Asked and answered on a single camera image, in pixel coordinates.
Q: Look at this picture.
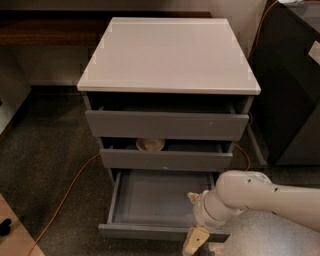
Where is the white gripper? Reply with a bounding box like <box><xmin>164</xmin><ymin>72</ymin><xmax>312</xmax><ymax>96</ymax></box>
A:
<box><xmin>182</xmin><ymin>191</ymin><xmax>230</xmax><ymax>256</ymax></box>

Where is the grey bottom drawer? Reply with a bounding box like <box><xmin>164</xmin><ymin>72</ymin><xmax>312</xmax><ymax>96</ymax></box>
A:
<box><xmin>99</xmin><ymin>170</ymin><xmax>214</xmax><ymax>241</ymax></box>

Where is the grey drawer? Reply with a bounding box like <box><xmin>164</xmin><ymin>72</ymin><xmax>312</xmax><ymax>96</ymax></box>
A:
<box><xmin>85</xmin><ymin>110</ymin><xmax>249</xmax><ymax>141</ymax></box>
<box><xmin>100</xmin><ymin>138</ymin><xmax>233</xmax><ymax>172</ymax></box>
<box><xmin>99</xmin><ymin>170</ymin><xmax>214</xmax><ymax>241</ymax></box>

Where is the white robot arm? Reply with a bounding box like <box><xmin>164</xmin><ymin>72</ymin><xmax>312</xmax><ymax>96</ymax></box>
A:
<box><xmin>182</xmin><ymin>170</ymin><xmax>320</xmax><ymax>256</ymax></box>

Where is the grey middle drawer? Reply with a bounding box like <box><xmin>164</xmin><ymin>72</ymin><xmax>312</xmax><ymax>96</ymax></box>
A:
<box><xmin>100</xmin><ymin>138</ymin><xmax>233</xmax><ymax>172</ymax></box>

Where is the grey top drawer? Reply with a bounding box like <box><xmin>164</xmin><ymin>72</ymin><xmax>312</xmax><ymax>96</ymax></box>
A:
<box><xmin>85</xmin><ymin>110</ymin><xmax>249</xmax><ymax>141</ymax></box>

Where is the grey drawer cabinet white top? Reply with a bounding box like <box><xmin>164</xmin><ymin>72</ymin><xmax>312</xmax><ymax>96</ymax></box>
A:
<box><xmin>76</xmin><ymin>17</ymin><xmax>262</xmax><ymax>188</ymax></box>

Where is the beige ceramic bowl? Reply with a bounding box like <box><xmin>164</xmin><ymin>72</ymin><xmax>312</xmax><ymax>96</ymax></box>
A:
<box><xmin>136</xmin><ymin>138</ymin><xmax>165</xmax><ymax>152</ymax></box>

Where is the wooden board corner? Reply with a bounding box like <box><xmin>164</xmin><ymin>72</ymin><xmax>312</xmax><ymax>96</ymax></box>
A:
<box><xmin>0</xmin><ymin>194</ymin><xmax>34</xmax><ymax>256</ymax></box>

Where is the dark cabinet right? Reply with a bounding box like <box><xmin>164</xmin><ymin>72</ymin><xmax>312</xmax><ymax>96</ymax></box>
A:
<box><xmin>248</xmin><ymin>0</ymin><xmax>320</xmax><ymax>165</ymax></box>

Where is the black object on board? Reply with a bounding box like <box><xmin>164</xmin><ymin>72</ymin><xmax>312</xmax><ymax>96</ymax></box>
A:
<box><xmin>0</xmin><ymin>218</ymin><xmax>12</xmax><ymax>236</ymax></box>

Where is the dark wooden bench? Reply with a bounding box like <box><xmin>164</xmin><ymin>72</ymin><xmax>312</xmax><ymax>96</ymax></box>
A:
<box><xmin>0</xmin><ymin>10</ymin><xmax>212</xmax><ymax>46</ymax></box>

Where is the orange cable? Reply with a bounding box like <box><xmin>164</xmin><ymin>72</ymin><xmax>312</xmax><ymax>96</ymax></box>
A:
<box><xmin>26</xmin><ymin>0</ymin><xmax>280</xmax><ymax>256</ymax></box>

